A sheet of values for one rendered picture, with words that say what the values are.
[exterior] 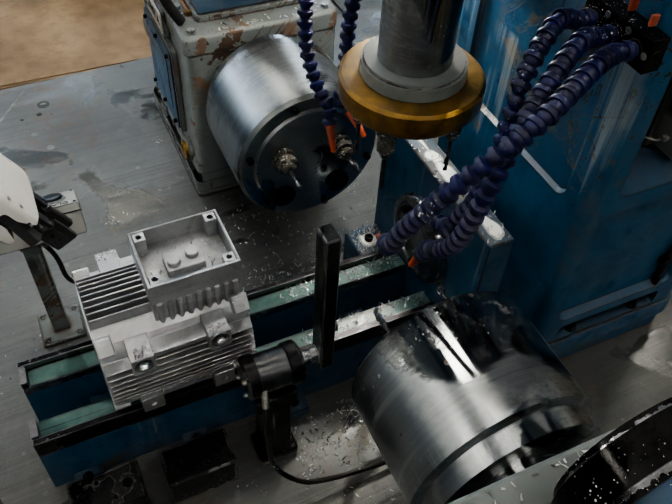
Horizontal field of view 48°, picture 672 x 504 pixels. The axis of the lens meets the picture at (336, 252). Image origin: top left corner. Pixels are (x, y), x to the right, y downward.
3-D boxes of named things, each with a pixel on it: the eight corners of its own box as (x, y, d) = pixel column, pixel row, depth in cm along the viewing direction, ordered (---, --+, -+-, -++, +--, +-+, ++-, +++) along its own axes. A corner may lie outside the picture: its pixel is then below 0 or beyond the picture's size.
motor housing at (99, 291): (216, 289, 120) (206, 205, 105) (260, 383, 108) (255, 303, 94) (91, 330, 113) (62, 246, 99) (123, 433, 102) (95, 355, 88)
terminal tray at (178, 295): (218, 242, 106) (214, 206, 100) (244, 297, 99) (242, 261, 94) (134, 268, 102) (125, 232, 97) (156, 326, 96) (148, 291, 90)
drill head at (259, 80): (302, 92, 156) (304, -20, 138) (381, 206, 135) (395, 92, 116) (187, 119, 149) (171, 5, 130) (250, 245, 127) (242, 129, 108)
